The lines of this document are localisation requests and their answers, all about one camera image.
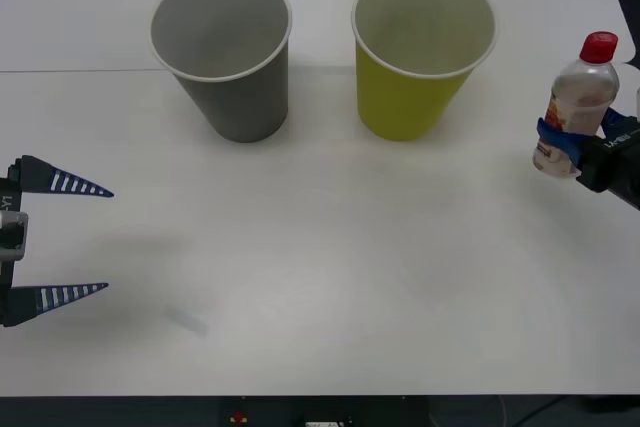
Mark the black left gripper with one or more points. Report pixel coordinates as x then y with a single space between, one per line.
11 194

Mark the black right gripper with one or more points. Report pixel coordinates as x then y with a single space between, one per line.
615 167

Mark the clear bottle with red cap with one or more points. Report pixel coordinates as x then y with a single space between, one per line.
582 92

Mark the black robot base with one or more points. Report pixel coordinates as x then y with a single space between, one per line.
325 412

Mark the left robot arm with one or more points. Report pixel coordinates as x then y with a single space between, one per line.
12 237

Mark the yellow-green plastic waste bin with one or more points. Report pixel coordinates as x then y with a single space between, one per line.
400 107

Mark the grey plastic waste bin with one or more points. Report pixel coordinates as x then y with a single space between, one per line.
235 102

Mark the red round button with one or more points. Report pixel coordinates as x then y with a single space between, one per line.
238 417

